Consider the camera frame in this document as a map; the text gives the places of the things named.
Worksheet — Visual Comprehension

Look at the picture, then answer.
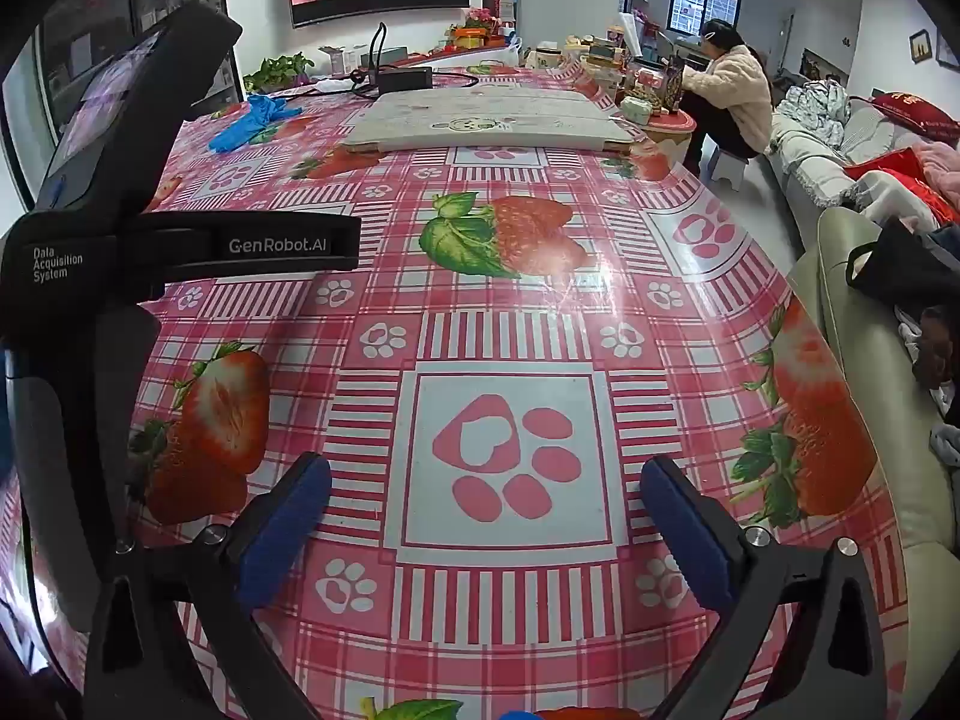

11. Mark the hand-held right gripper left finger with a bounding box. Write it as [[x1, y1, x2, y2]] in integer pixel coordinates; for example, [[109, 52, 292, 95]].
[[84, 452, 335, 720]]

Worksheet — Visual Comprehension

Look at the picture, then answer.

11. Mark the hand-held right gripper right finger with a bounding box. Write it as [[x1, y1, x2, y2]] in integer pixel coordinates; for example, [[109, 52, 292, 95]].
[[640, 454, 890, 720]]

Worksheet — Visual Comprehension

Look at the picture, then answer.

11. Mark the blue disposable glove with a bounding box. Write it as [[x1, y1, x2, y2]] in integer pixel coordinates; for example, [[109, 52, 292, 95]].
[[247, 94, 301, 122], [208, 112, 265, 153]]

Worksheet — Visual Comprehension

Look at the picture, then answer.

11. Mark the beige leather chair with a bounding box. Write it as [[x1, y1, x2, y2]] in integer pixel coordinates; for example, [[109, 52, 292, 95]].
[[784, 206, 960, 720]]

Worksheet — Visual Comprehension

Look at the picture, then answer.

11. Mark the green potted plant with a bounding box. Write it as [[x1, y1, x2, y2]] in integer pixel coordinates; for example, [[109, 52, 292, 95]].
[[244, 52, 316, 95]]

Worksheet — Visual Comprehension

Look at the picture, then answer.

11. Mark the pink strawberry tablecloth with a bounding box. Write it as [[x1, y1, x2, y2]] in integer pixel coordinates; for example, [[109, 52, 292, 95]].
[[0, 64, 912, 720]]

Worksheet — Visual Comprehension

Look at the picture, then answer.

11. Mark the dark cloth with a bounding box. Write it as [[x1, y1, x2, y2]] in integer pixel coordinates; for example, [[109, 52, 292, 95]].
[[896, 304, 960, 466]]

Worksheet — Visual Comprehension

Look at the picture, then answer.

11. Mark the black bag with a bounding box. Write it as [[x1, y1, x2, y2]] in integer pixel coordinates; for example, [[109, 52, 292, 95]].
[[846, 217, 960, 308]]

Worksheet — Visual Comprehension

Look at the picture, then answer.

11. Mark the black power adapter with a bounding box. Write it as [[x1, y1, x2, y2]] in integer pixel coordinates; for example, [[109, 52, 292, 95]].
[[375, 66, 434, 91]]

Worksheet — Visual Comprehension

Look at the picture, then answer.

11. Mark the white plastic stool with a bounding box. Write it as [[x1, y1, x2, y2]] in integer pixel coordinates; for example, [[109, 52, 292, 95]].
[[709, 150, 755, 188]]

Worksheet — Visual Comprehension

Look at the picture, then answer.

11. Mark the grey sofa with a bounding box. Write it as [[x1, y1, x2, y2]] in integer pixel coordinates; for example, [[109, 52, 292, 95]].
[[765, 94, 960, 256]]

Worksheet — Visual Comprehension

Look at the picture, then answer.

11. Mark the white folded board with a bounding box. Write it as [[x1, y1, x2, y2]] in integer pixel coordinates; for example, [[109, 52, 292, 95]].
[[343, 86, 647, 160]]

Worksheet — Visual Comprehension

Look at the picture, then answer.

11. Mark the red cloth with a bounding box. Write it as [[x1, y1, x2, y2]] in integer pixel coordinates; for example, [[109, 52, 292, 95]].
[[847, 148, 931, 182]]

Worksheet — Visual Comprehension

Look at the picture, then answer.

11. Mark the grey patterned blanket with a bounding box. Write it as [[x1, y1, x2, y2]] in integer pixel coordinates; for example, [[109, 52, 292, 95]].
[[784, 79, 852, 143]]

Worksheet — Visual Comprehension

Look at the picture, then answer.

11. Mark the red cushion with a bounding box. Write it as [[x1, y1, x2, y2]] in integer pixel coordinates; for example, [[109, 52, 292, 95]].
[[870, 90, 960, 151]]

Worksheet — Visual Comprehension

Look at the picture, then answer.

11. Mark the dark framed window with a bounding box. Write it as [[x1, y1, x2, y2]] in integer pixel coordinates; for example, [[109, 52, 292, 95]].
[[670, 0, 743, 37]]

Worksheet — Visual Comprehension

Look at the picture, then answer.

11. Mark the black cable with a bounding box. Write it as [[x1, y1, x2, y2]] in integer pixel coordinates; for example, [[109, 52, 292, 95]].
[[349, 21, 481, 102]]

